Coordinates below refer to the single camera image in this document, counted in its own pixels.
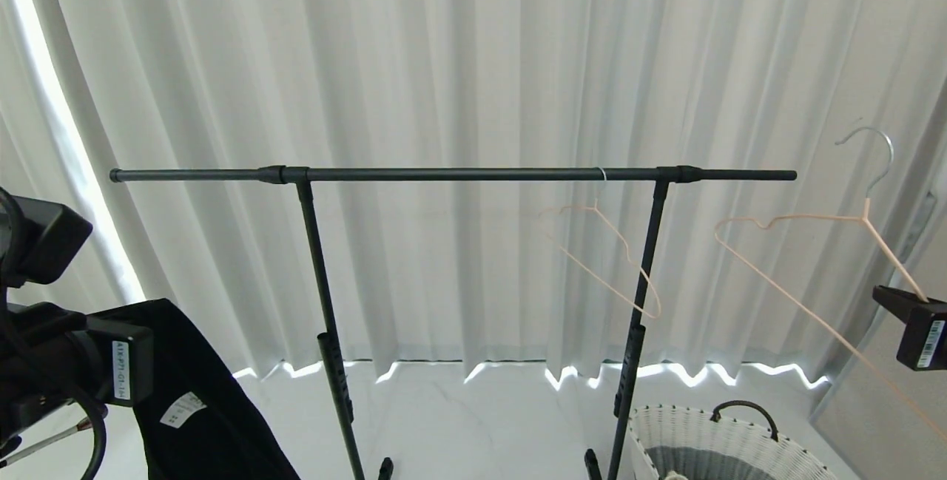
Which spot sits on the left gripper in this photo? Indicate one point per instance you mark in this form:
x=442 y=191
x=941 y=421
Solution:
x=122 y=362

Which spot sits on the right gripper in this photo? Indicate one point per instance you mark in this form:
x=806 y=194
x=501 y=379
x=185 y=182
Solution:
x=925 y=336

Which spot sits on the pink clothes hanger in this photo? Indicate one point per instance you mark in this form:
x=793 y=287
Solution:
x=596 y=208
x=865 y=210

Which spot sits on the black garment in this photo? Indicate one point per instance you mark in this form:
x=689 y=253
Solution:
x=207 y=428

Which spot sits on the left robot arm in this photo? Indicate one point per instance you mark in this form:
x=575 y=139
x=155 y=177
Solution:
x=18 y=369

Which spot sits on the white laundry basket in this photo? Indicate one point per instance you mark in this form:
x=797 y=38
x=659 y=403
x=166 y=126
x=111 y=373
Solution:
x=710 y=428

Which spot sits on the black clothes rack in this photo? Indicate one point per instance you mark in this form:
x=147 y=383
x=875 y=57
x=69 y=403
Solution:
x=444 y=174

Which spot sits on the white curtain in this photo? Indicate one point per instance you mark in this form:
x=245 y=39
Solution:
x=473 y=58

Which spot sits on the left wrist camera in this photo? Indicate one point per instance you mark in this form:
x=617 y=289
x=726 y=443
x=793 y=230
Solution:
x=52 y=240

